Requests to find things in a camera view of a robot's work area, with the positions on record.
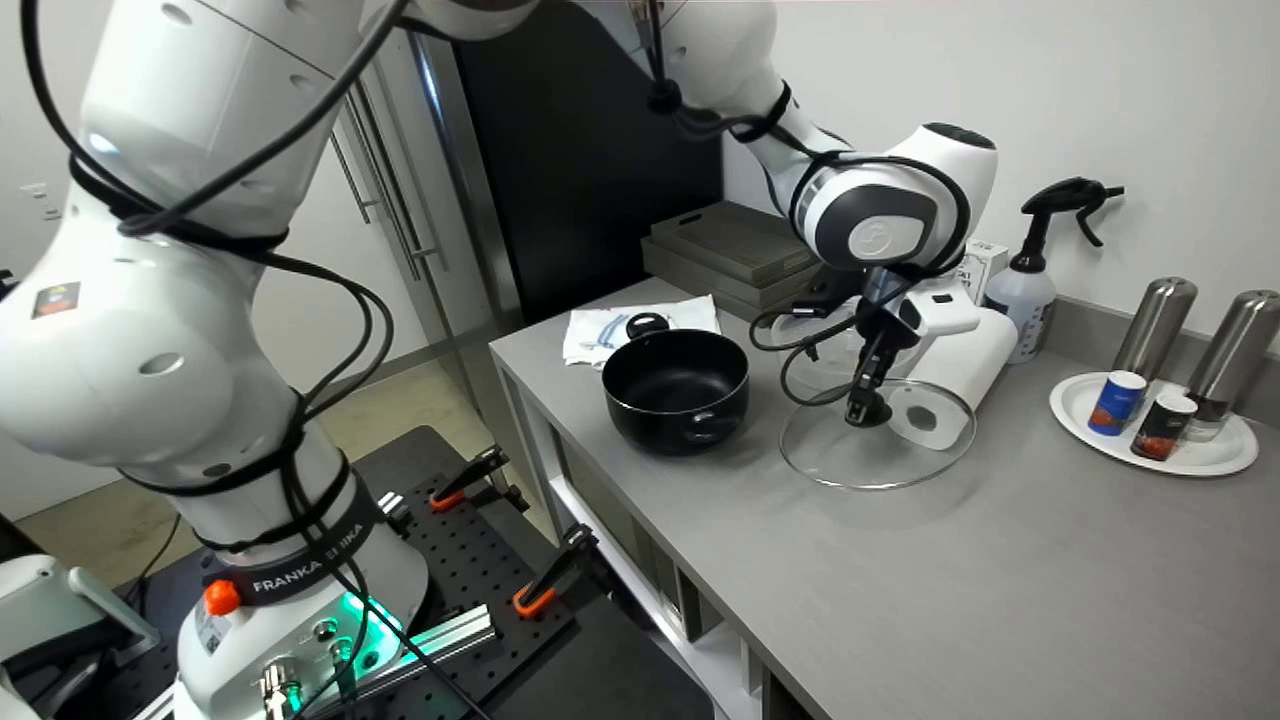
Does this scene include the white paper towel roll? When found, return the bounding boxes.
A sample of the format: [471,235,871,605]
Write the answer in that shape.
[889,307,1017,454]

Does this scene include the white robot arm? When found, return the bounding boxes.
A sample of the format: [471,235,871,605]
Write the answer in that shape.
[0,0,998,720]

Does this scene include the right orange black clamp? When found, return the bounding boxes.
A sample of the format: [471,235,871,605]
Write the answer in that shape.
[507,526,595,621]

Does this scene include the blue spice jar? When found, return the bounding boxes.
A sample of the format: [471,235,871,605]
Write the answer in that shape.
[1090,371,1147,435]

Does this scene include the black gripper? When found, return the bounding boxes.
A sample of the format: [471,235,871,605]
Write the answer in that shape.
[849,267,975,424]

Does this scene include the white spray bottle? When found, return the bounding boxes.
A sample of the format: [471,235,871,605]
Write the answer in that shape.
[983,177,1112,361]

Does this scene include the black cooking pot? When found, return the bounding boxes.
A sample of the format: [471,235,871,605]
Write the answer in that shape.
[602,314,749,458]

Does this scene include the red spice jar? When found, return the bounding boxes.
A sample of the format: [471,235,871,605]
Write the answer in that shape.
[1133,393,1196,459]

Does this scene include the white folded dish towel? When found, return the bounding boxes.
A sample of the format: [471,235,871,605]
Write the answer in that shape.
[561,295,719,368]

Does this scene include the small white box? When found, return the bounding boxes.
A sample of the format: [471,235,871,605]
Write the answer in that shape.
[961,243,1009,306]

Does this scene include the dark grey stacked trays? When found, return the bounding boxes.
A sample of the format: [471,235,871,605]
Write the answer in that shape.
[640,199,819,319]

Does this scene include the orange black clamp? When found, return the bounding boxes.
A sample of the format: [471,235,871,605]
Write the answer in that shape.
[426,446,507,511]
[507,526,595,621]

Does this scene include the right steel shaker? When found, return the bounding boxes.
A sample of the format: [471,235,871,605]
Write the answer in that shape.
[1188,289,1280,424]

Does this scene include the grey counter cabinet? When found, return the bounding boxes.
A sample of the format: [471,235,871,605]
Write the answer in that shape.
[494,319,1280,720]

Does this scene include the steel shaker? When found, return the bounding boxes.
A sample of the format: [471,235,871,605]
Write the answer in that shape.
[1188,289,1280,424]
[1115,275,1196,381]

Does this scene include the black refrigerator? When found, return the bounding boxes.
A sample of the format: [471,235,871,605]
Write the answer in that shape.
[413,0,725,323]

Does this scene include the left steel shaker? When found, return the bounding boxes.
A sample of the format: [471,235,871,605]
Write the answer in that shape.
[1115,275,1196,381]

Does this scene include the left orange black clamp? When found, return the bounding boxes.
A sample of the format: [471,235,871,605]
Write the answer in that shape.
[426,446,507,511]

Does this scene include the white oval plate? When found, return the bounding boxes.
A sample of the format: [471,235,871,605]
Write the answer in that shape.
[1049,371,1261,482]

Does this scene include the black perforated robot table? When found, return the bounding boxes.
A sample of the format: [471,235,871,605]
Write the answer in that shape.
[76,424,713,720]

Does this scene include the glass pot lid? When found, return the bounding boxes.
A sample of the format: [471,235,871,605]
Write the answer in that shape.
[780,393,972,492]

